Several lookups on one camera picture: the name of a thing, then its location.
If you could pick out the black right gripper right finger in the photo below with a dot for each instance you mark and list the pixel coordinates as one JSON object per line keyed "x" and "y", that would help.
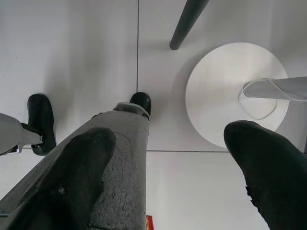
{"x": 275, "y": 179}

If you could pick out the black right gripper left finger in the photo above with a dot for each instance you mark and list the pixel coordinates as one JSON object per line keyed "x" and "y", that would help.
{"x": 72, "y": 179}

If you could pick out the grey right robot leg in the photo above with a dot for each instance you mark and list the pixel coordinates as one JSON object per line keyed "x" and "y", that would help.
{"x": 127, "y": 167}

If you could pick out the grey robot leg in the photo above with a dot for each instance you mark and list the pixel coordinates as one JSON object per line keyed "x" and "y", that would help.
{"x": 127, "y": 167}
{"x": 9, "y": 134}

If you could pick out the grey left robot leg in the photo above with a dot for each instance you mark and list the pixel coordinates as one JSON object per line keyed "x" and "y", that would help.
{"x": 9, "y": 134}

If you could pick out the red printed object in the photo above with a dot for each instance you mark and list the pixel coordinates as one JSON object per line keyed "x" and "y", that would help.
{"x": 150, "y": 224}

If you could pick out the white stand pole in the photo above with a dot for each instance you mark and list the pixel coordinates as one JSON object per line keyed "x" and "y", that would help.
{"x": 275, "y": 88}

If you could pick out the black right robot foot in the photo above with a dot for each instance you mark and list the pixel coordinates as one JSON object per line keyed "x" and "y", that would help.
{"x": 141, "y": 101}

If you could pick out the white round stand base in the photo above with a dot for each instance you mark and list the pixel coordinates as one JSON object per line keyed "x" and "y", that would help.
{"x": 216, "y": 83}

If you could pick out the dark metal table leg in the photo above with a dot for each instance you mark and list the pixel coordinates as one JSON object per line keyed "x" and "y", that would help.
{"x": 187, "y": 21}

